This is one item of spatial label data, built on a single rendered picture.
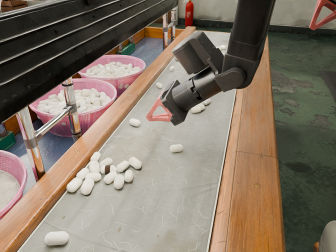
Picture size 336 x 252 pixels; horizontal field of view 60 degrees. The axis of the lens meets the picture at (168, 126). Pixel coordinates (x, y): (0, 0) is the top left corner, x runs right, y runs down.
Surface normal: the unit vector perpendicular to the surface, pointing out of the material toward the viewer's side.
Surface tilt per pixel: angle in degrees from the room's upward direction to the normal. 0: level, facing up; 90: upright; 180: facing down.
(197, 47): 101
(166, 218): 0
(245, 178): 0
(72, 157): 0
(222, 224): 45
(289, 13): 90
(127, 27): 57
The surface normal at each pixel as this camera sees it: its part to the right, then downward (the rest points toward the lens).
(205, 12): -0.29, 0.48
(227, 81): -0.43, 0.62
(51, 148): 0.01, -0.85
